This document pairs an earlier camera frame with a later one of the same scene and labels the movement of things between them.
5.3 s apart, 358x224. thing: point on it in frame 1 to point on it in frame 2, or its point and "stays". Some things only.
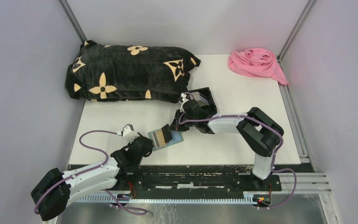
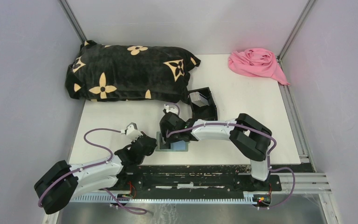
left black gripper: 150,149 stays
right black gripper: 175,125 to 165,139
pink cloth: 256,62 stays
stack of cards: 201,101 stays
